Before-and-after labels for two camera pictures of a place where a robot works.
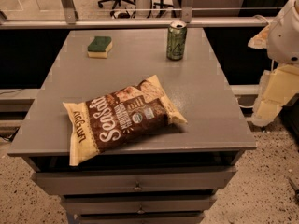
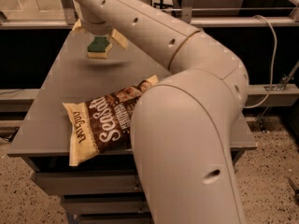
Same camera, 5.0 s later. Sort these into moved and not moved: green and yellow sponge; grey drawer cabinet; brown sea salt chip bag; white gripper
Moved: white gripper
Not moved: grey drawer cabinet; brown sea salt chip bag; green and yellow sponge
